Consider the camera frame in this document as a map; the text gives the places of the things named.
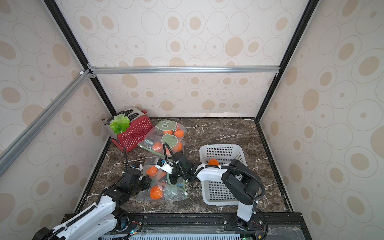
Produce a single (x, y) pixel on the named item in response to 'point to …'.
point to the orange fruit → (213, 161)
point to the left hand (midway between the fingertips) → (155, 178)
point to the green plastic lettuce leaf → (120, 123)
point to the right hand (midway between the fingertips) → (167, 172)
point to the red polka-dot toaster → (140, 123)
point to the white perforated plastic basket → (216, 193)
